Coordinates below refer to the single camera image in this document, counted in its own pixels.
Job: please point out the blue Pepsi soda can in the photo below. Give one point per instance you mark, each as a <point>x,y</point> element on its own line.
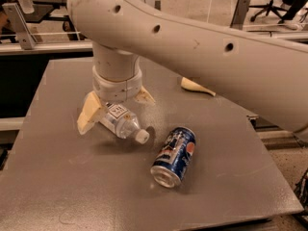
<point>172,161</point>

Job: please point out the yellow sponge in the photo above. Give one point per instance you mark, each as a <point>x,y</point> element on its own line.
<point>190,85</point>

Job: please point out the clear plastic water bottle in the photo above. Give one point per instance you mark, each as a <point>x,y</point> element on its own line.
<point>123,123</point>

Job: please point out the right grey metal bracket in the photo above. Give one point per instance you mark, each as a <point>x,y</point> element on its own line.
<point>239,14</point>

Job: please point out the grey metal bracket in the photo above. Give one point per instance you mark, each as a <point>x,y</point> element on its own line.
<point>239,14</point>
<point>26,40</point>

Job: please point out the grey metal rail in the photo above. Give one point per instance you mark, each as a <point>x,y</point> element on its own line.
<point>8,49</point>

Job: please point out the black office desk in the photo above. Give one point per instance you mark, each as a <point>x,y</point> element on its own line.
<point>43,10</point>

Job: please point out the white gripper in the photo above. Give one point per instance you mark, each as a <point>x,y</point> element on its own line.
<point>115,89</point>

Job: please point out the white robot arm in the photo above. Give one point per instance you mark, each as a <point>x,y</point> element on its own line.
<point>267,76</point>

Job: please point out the left grey metal bracket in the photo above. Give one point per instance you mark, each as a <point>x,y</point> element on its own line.
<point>26,40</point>

